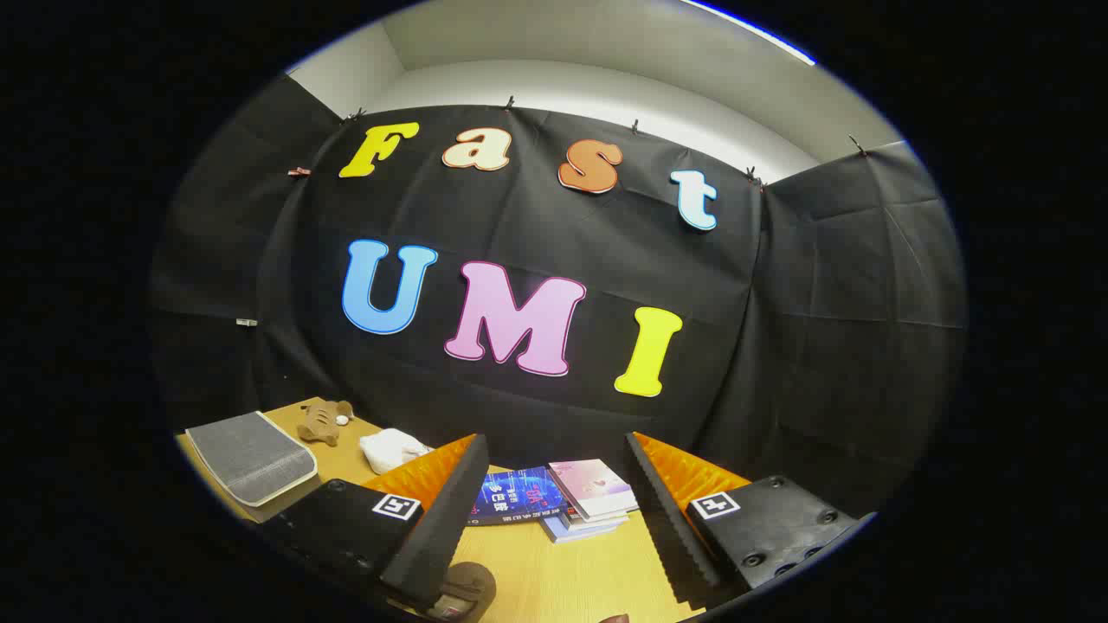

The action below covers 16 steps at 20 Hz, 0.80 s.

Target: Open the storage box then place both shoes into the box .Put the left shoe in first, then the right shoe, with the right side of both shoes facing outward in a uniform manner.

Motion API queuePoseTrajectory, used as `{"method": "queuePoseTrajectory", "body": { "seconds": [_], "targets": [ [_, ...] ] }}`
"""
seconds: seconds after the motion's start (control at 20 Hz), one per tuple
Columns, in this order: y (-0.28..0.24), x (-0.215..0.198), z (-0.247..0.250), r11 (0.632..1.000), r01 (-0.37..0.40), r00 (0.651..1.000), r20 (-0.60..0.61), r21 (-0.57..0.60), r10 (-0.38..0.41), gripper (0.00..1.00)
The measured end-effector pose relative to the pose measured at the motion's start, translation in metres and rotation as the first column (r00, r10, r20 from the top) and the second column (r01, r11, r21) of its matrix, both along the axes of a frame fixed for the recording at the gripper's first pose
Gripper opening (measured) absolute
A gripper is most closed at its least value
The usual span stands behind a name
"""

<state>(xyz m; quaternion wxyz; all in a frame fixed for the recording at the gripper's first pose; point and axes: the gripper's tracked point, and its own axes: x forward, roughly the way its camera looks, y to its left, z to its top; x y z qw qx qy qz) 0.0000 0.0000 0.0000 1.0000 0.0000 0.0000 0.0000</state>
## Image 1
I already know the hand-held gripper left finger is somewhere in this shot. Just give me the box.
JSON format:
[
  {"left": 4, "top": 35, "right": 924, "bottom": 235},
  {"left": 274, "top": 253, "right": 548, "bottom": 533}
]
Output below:
[{"left": 255, "top": 433, "right": 491, "bottom": 608}]

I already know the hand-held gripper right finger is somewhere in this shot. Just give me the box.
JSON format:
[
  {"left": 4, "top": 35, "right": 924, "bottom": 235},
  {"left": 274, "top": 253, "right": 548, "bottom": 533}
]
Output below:
[{"left": 625, "top": 431, "right": 866, "bottom": 607}]

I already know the grey fabric storage box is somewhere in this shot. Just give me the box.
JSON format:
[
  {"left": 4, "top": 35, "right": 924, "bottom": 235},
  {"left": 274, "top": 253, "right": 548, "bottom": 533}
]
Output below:
[{"left": 184, "top": 411, "right": 321, "bottom": 523}]

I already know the white book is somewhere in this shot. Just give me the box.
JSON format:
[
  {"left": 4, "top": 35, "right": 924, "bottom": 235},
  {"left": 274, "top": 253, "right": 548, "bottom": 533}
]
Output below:
[{"left": 561, "top": 507, "right": 633, "bottom": 530}]

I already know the pink book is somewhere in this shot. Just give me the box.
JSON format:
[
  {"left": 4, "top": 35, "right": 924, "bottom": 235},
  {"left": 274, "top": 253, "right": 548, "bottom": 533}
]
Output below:
[{"left": 548, "top": 459, "right": 640, "bottom": 520}]

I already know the white plush toy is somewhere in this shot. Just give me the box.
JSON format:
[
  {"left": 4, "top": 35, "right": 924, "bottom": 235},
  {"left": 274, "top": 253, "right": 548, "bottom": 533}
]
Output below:
[{"left": 359, "top": 428, "right": 434, "bottom": 475}]

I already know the light blue book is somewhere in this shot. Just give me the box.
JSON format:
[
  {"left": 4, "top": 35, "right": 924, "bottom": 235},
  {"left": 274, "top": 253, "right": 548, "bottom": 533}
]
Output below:
[{"left": 541, "top": 516, "right": 626, "bottom": 544}]

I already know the brown plush toy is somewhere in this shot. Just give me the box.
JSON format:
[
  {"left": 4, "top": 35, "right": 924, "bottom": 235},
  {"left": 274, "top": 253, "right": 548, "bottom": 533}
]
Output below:
[{"left": 297, "top": 400, "right": 356, "bottom": 447}]

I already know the black backdrop cloth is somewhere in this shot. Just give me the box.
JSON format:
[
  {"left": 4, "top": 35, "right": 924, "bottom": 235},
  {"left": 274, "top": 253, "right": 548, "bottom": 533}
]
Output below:
[{"left": 147, "top": 74, "right": 968, "bottom": 520}]

